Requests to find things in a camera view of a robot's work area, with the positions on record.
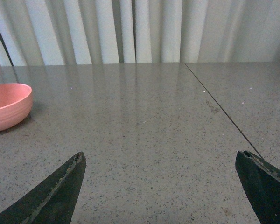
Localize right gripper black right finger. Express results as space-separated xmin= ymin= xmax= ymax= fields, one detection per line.
xmin=235 ymin=151 xmax=280 ymax=224

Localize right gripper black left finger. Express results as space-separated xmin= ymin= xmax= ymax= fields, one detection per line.
xmin=0 ymin=152 xmax=86 ymax=224

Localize pink bowl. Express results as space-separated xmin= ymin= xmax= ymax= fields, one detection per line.
xmin=0 ymin=83 xmax=33 ymax=131

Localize white pleated curtain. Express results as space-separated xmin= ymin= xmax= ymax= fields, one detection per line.
xmin=0 ymin=0 xmax=280 ymax=66

